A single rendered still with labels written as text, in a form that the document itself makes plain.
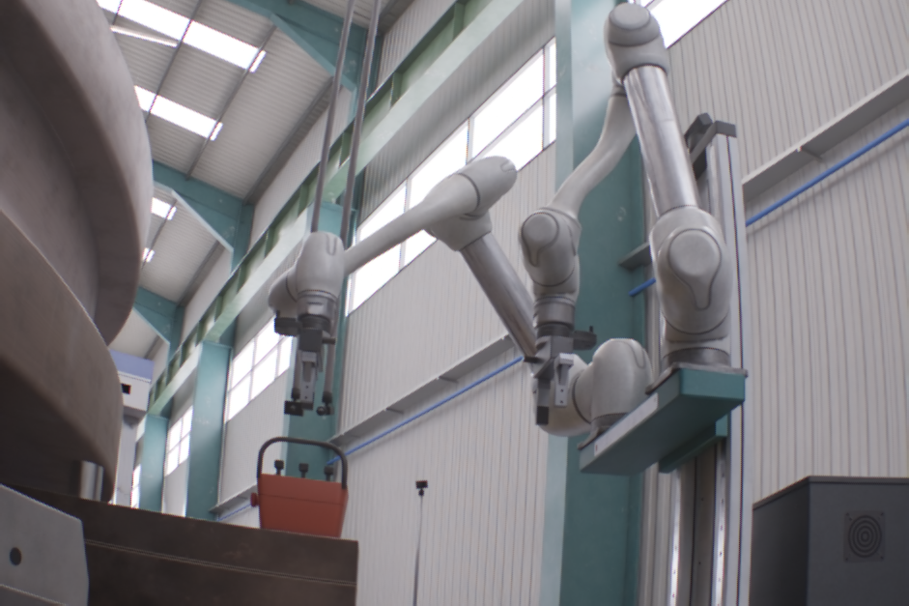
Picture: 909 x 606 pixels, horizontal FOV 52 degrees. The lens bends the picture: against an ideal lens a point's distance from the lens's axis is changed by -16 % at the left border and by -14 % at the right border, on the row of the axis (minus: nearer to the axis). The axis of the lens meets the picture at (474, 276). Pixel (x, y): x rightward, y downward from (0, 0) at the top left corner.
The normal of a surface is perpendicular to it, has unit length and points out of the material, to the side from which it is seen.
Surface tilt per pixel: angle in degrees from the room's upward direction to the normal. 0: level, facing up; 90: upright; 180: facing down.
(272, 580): 90
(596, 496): 90
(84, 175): 180
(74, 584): 90
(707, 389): 90
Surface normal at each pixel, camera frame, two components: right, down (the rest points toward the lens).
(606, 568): 0.47, -0.35
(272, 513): 0.09, -0.30
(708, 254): -0.25, -0.32
